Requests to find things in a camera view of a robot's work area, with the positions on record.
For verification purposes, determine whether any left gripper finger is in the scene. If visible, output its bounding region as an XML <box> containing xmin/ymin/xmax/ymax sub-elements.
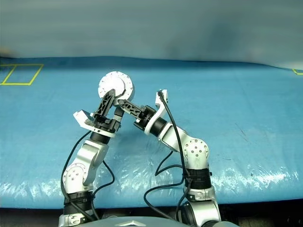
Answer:
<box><xmin>113</xmin><ymin>107</ymin><xmax>125</xmax><ymax>124</ymax></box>
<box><xmin>93</xmin><ymin>88</ymin><xmax>116</xmax><ymax>117</ymax></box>

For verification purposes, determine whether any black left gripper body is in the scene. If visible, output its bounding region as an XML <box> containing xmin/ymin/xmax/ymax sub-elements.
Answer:
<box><xmin>91</xmin><ymin>115</ymin><xmax>120</xmax><ymax>134</ymax></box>

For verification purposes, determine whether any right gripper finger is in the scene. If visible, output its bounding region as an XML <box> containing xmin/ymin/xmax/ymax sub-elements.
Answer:
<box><xmin>116</xmin><ymin>98</ymin><xmax>147</xmax><ymax>117</ymax></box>

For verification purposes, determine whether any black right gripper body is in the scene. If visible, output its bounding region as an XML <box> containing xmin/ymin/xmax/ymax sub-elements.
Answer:
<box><xmin>133</xmin><ymin>105</ymin><xmax>156</xmax><ymax>130</ymax></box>

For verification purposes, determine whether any silver motor housing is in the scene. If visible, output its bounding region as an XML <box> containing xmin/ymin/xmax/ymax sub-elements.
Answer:
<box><xmin>99</xmin><ymin>81</ymin><xmax>136</xmax><ymax>108</ymax></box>

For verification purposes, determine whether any silver round motor lid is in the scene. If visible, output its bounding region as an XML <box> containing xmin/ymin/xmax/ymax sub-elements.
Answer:
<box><xmin>98</xmin><ymin>70</ymin><xmax>133</xmax><ymax>99</ymax></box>

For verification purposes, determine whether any blue plastic table cover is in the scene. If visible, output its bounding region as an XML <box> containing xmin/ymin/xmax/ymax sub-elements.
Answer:
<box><xmin>0</xmin><ymin>56</ymin><xmax>303</xmax><ymax>210</ymax></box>

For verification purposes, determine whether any grey robot torso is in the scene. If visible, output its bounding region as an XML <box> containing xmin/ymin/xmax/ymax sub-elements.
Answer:
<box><xmin>86</xmin><ymin>215</ymin><xmax>184</xmax><ymax>227</ymax></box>

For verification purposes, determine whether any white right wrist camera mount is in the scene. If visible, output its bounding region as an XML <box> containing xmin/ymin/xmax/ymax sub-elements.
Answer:
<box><xmin>143</xmin><ymin>89</ymin><xmax>169</xmax><ymax>136</ymax></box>

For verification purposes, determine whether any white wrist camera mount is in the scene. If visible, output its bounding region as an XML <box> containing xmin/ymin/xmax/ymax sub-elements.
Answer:
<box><xmin>143</xmin><ymin>89</ymin><xmax>169</xmax><ymax>136</ymax></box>
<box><xmin>72</xmin><ymin>109</ymin><xmax>117</xmax><ymax>138</ymax></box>

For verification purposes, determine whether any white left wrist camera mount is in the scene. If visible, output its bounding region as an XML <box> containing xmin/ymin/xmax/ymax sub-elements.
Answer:
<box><xmin>72</xmin><ymin>109</ymin><xmax>117</xmax><ymax>138</ymax></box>

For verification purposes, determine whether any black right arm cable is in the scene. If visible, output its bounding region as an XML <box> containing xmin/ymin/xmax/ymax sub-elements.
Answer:
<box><xmin>143</xmin><ymin>90</ymin><xmax>190</xmax><ymax>223</ymax></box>

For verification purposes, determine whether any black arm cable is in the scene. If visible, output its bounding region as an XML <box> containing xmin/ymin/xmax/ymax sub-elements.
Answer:
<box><xmin>60</xmin><ymin>131</ymin><xmax>116</xmax><ymax>222</ymax></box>
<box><xmin>143</xmin><ymin>90</ymin><xmax>190</xmax><ymax>223</ymax></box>

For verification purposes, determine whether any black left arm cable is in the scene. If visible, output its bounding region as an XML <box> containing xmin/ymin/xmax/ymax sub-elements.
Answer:
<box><xmin>60</xmin><ymin>131</ymin><xmax>116</xmax><ymax>222</ymax></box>

